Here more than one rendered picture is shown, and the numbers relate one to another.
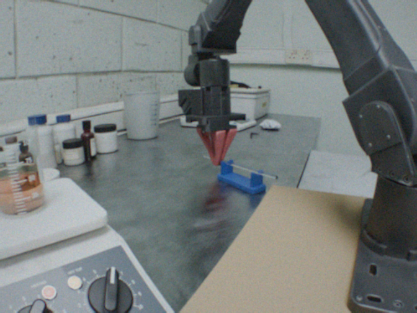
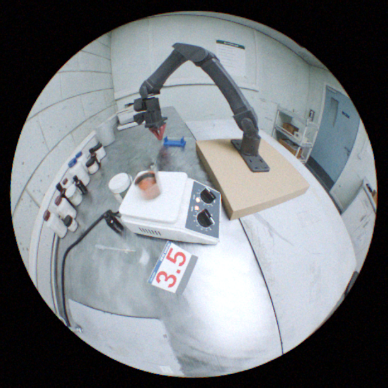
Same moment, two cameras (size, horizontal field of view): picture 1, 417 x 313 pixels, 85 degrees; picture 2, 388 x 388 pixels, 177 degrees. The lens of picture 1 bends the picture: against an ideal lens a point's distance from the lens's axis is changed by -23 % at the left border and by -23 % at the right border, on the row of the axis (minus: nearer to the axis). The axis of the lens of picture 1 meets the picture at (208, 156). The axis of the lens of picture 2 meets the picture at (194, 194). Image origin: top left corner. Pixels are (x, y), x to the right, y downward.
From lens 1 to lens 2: 21 cm
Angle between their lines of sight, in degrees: 44
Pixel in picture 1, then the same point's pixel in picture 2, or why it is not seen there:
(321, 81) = (171, 91)
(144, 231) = not seen: hidden behind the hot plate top
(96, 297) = (206, 199)
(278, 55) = not seen: hidden behind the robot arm
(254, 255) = (219, 165)
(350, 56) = (235, 102)
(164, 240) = not seen: hidden behind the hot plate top
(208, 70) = (152, 104)
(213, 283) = (220, 177)
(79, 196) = (163, 174)
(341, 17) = (231, 90)
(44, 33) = (53, 121)
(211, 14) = (153, 80)
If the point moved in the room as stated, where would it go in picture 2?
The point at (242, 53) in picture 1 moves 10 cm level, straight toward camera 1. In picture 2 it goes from (131, 89) to (133, 89)
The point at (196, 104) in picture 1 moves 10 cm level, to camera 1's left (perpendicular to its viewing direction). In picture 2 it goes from (148, 119) to (125, 128)
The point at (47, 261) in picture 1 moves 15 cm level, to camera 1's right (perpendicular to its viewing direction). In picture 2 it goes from (185, 201) to (234, 169)
